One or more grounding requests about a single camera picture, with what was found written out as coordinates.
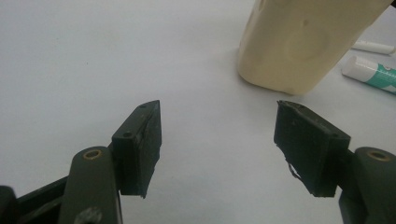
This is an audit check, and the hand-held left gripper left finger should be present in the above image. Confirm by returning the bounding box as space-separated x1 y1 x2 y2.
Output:
111 99 163 199

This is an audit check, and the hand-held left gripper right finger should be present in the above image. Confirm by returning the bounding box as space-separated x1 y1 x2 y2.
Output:
273 100 352 198

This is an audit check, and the cream pencil case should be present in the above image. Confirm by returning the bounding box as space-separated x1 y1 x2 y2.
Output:
236 0 394 96

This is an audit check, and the green and white glue stick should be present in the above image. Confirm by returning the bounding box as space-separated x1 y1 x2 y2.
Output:
341 55 396 95

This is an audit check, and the white pen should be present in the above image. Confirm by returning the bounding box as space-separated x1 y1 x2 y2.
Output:
351 39 396 56

